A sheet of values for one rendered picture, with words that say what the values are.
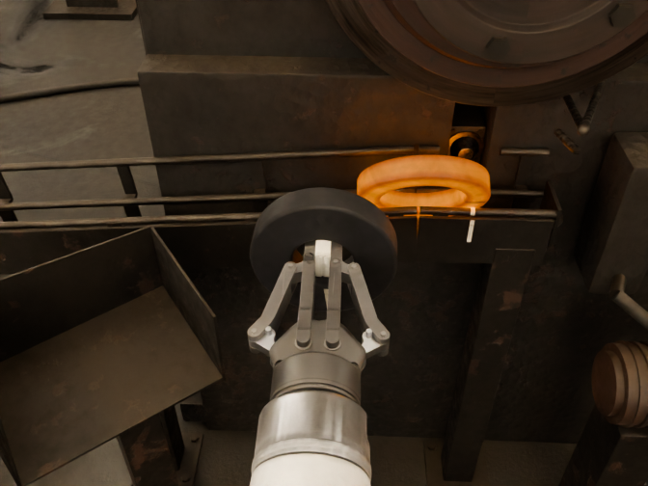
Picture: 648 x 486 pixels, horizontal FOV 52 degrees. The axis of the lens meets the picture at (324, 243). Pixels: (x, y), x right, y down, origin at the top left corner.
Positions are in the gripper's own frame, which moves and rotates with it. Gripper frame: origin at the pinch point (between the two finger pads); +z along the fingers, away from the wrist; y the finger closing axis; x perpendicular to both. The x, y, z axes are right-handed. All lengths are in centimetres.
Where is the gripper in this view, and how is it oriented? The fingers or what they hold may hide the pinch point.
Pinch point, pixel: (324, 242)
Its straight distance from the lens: 68.2
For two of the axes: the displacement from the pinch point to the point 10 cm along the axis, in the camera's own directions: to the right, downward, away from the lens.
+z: 0.4, -6.9, 7.3
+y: 10.0, 0.2, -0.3
